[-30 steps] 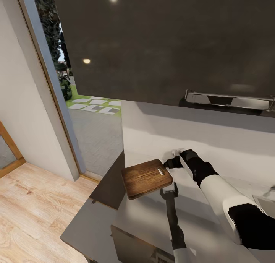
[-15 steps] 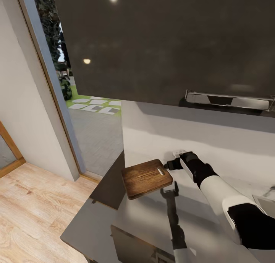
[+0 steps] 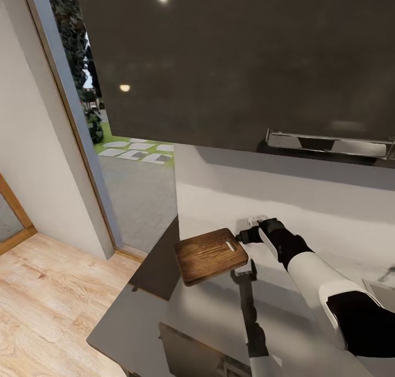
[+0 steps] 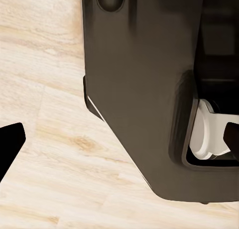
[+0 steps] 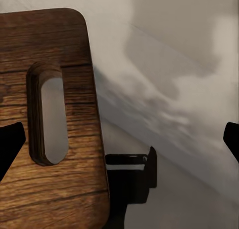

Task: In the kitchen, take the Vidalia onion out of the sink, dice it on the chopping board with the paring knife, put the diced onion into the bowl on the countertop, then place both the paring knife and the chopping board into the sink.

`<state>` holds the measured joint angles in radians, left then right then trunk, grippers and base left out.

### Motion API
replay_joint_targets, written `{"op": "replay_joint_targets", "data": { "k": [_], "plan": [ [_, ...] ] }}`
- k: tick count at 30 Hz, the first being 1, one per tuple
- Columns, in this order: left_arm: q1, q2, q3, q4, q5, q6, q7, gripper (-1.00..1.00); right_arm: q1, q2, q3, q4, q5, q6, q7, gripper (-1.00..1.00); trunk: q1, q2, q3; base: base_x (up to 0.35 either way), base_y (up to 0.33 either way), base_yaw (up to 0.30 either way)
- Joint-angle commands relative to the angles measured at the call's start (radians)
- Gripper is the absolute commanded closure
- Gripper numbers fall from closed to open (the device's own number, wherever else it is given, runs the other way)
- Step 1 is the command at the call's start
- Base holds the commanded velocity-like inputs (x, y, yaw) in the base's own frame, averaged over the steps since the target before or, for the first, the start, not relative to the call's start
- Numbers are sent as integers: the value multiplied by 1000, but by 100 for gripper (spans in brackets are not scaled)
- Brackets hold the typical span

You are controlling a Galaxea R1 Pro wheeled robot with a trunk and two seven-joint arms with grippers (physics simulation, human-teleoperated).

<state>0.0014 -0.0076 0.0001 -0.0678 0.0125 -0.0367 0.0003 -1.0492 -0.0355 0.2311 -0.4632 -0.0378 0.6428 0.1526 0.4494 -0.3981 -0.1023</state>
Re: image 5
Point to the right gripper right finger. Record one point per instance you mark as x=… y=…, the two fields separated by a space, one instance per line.
x=231 y=138

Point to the cutting board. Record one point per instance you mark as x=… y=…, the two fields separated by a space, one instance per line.
x=73 y=194

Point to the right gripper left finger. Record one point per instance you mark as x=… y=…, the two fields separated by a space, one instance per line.
x=12 y=137

